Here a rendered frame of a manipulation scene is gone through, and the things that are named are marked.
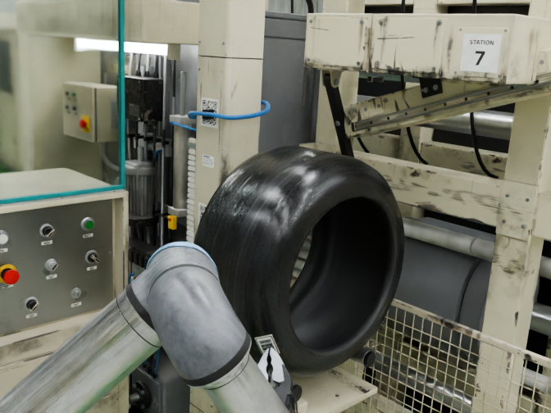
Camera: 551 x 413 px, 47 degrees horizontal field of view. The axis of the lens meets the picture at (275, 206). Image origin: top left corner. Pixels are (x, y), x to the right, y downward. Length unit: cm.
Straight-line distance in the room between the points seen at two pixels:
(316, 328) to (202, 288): 91
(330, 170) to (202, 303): 62
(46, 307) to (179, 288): 99
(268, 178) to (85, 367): 61
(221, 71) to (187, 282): 83
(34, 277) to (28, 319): 12
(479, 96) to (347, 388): 84
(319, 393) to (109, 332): 83
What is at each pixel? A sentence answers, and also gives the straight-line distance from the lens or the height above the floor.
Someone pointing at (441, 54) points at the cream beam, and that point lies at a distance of 153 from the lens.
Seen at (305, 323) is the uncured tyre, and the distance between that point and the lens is 183.
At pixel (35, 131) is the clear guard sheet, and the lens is 173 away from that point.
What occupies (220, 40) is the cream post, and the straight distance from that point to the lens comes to 166.
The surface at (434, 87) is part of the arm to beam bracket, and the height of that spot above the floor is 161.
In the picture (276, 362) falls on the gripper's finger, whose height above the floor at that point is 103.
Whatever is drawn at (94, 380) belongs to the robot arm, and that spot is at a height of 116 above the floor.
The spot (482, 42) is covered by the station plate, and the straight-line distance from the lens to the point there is 148.
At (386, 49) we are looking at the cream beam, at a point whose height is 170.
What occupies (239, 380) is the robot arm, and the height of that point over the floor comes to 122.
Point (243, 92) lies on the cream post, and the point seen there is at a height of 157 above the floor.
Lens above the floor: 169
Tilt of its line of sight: 14 degrees down
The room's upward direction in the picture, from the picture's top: 3 degrees clockwise
